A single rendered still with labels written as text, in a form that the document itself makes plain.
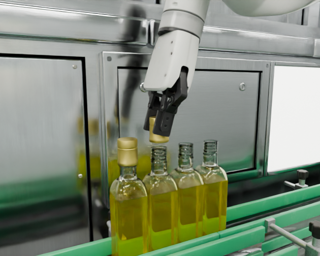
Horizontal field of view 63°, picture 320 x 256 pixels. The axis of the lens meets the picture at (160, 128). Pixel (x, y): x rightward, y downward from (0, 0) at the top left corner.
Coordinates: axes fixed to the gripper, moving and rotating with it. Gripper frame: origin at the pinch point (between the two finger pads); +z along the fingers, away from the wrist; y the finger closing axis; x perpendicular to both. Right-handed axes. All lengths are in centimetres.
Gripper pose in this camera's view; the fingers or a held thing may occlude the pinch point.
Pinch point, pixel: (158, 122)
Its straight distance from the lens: 46.0
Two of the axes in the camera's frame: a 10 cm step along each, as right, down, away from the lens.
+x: 8.8, 1.9, 4.4
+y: 4.1, 1.5, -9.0
